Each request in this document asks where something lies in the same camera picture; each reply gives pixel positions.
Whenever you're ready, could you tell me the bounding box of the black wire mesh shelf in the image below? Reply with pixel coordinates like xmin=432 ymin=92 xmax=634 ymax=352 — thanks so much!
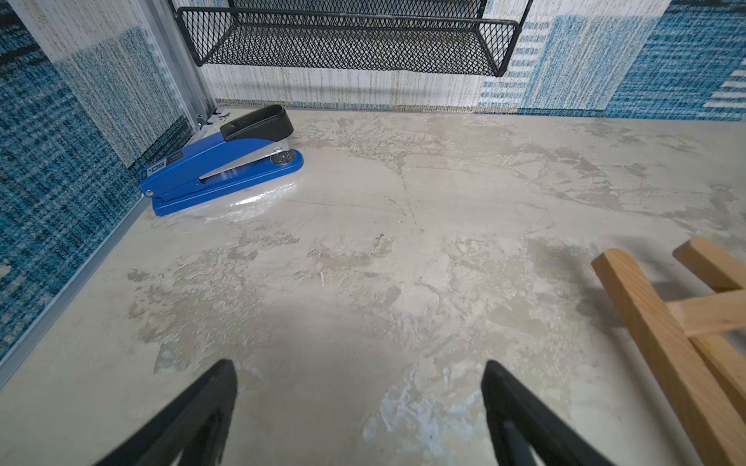
xmin=169 ymin=1 xmax=526 ymax=78

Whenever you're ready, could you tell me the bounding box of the blue box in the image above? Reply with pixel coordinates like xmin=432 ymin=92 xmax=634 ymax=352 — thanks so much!
xmin=139 ymin=105 xmax=304 ymax=217

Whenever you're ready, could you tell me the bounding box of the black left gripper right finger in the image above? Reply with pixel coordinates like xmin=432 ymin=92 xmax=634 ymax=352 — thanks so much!
xmin=481 ymin=360 xmax=611 ymax=466

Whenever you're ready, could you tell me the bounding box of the wooden tabletop easel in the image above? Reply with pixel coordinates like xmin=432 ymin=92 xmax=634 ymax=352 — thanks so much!
xmin=592 ymin=236 xmax=745 ymax=465

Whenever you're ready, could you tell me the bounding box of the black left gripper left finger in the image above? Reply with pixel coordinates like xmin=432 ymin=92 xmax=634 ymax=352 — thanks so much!
xmin=97 ymin=359 xmax=238 ymax=465

